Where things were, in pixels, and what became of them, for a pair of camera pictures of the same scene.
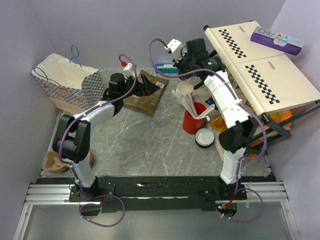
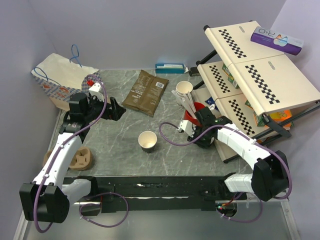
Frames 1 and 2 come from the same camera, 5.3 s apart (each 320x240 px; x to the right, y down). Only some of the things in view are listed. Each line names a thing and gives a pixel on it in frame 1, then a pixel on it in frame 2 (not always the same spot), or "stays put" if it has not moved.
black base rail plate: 119,194 stays put
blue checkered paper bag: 72,86 stays put
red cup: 193,125 stays put
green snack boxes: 230,77 stays put
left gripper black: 147,88 -> 115,112
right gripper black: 178,65 -> 204,144
